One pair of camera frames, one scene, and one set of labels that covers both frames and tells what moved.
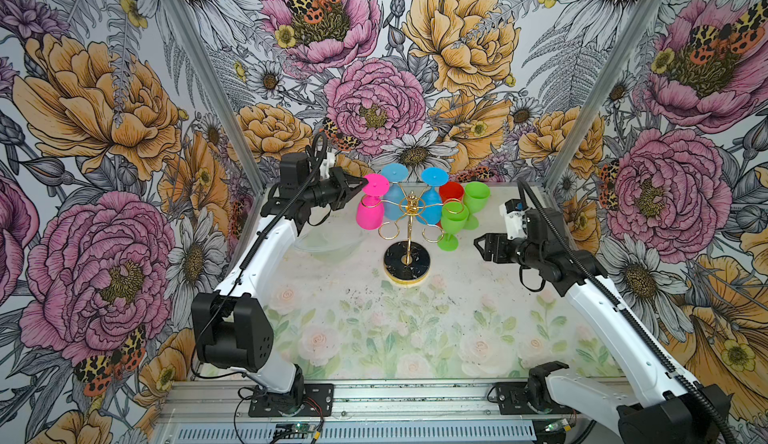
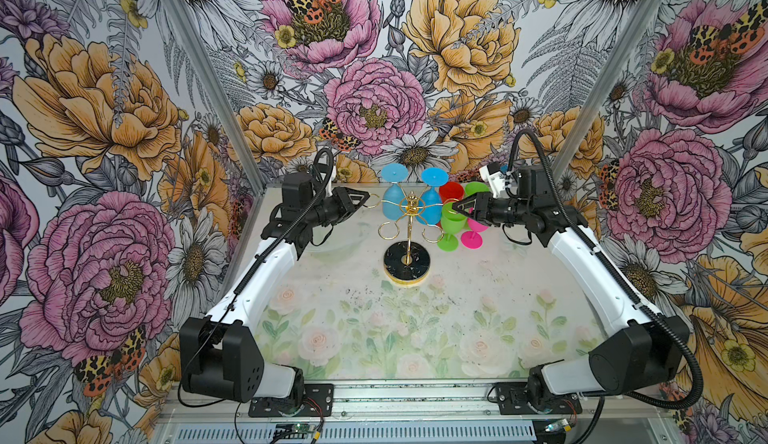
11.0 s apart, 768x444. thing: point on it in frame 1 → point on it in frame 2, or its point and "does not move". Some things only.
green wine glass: x=454 y=215 does not move
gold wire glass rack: x=408 y=263 does not move
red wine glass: x=451 y=190 does not move
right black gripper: x=493 y=238 → x=481 y=199
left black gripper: x=344 y=184 → x=346 y=200
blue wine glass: x=429 y=208 does not move
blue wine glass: x=395 y=202 does not move
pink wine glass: x=371 y=208 → x=473 y=239
